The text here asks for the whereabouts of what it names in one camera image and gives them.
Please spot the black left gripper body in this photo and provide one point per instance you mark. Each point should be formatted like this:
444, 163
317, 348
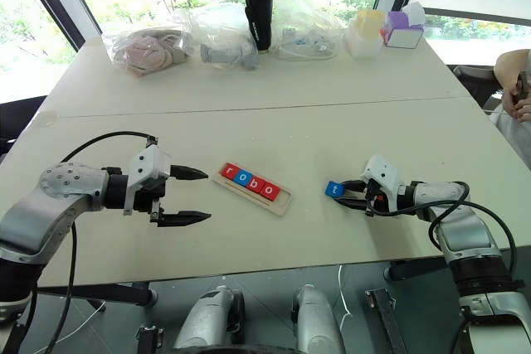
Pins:
145, 200

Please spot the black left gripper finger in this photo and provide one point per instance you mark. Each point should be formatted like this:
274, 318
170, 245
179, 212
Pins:
186, 173
182, 219

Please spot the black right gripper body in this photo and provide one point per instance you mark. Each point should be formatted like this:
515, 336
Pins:
376, 200

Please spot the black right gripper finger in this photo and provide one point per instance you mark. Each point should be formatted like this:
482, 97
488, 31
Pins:
352, 202
354, 184

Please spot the blue letter tile t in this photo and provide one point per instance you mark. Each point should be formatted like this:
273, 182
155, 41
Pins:
334, 189

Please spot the wooden letter tray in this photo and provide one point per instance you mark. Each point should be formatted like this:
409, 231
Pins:
284, 205

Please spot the red letter tile b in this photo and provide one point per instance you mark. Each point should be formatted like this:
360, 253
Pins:
254, 185

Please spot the red letter tile o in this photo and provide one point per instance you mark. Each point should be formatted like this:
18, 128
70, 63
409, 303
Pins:
269, 192

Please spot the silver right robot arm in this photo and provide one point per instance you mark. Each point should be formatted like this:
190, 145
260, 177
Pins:
464, 229

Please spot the person's bare forearm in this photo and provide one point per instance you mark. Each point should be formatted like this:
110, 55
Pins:
508, 66

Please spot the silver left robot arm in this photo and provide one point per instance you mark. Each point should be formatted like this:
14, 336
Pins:
50, 205

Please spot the red letter tile r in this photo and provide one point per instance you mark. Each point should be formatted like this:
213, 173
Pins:
229, 170

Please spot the blue letter tile o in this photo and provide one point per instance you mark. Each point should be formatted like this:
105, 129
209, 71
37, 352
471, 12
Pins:
241, 178

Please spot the silver rounded robot leg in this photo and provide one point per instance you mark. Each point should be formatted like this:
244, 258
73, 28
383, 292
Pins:
317, 321
205, 321

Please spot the person's hand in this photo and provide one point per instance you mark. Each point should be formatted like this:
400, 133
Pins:
523, 111

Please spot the black table leg bar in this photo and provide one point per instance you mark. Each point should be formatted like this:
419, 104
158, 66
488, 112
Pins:
415, 269
95, 292

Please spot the plastic bag with pink cloth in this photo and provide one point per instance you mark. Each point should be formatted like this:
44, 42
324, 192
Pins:
145, 53

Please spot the plastic bag with grey items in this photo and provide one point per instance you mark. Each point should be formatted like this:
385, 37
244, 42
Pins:
226, 45

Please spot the translucent container with yellow insert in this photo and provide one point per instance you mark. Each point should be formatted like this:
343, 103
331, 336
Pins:
364, 35

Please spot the black chair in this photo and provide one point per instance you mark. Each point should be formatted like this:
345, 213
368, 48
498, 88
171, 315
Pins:
18, 115

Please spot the person's white clothing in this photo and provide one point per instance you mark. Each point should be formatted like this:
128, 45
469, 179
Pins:
512, 130

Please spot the dark grey chair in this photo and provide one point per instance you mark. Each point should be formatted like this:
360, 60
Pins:
477, 82

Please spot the white and purple box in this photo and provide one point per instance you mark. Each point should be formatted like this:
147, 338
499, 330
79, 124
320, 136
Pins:
402, 32

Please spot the tall clear plastic bag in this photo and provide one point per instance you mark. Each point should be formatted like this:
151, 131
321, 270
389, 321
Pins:
305, 26

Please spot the black travel tumbler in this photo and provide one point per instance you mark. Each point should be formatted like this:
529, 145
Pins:
258, 14

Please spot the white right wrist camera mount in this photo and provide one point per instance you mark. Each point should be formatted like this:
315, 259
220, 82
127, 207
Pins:
383, 173

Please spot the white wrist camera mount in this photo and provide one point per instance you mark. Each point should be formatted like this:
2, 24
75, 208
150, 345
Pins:
147, 167
383, 173

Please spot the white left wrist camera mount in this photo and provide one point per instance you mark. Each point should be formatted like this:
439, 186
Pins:
147, 167

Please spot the long black metal bracket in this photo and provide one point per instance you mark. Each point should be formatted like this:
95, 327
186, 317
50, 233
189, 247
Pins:
386, 321

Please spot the small black metal bracket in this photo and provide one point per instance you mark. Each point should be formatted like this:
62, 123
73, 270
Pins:
149, 339

